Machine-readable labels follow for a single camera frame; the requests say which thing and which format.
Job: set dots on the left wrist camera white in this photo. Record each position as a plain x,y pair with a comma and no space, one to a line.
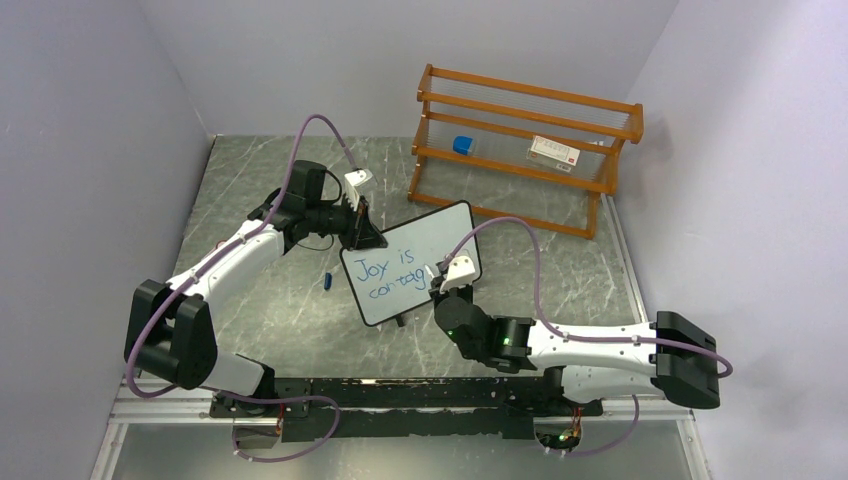
356,184

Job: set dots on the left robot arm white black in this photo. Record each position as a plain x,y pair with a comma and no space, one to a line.
170,331

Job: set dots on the orange wooden shelf rack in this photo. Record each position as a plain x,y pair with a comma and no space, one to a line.
503,116

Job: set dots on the small whiteboard black frame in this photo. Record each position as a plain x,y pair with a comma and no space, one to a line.
391,281

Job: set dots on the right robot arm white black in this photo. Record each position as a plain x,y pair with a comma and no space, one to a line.
670,356

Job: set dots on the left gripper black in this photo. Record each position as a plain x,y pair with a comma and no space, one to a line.
360,232

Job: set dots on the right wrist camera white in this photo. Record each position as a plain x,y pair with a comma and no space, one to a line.
458,272

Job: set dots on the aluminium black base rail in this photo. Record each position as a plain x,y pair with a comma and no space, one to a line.
316,410

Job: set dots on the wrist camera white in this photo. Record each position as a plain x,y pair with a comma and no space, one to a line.
458,272
356,184

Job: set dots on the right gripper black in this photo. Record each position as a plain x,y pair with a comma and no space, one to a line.
438,297

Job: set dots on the white red box on shelf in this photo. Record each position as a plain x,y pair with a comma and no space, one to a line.
553,154

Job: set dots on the blue eraser on shelf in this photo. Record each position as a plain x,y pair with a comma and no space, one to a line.
463,145

